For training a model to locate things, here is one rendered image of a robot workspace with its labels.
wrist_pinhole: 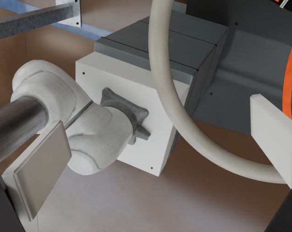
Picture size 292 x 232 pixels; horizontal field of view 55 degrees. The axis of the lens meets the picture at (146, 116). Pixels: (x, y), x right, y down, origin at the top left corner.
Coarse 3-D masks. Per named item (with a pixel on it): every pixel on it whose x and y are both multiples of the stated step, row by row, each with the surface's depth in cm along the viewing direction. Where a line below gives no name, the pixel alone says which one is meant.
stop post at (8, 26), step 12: (60, 0) 193; (72, 0) 190; (36, 12) 167; (48, 12) 173; (60, 12) 183; (72, 12) 194; (0, 24) 143; (12, 24) 150; (24, 24) 158; (36, 24) 166; (48, 24) 175; (72, 24) 199; (0, 36) 145
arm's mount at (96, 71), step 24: (96, 72) 96; (120, 72) 96; (144, 72) 99; (96, 96) 102; (144, 96) 94; (144, 120) 99; (168, 120) 95; (144, 144) 105; (168, 144) 103; (144, 168) 112
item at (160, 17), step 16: (160, 0) 39; (160, 16) 39; (160, 32) 40; (160, 48) 41; (160, 64) 42; (160, 80) 43; (160, 96) 44; (176, 96) 44; (176, 112) 44; (176, 128) 46; (192, 128) 45; (192, 144) 46; (208, 144) 46; (224, 160) 47; (240, 160) 48; (256, 176) 48; (272, 176) 48
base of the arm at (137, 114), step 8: (104, 88) 97; (104, 96) 98; (112, 96) 96; (120, 96) 97; (104, 104) 96; (112, 104) 95; (120, 104) 95; (128, 104) 96; (128, 112) 95; (136, 112) 96; (144, 112) 95; (136, 120) 97; (136, 128) 97; (144, 128) 100; (136, 136) 100; (144, 136) 99
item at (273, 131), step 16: (256, 96) 18; (256, 112) 17; (272, 112) 15; (256, 128) 18; (272, 128) 15; (288, 128) 13; (272, 144) 15; (288, 144) 13; (272, 160) 16; (288, 160) 13; (288, 176) 14
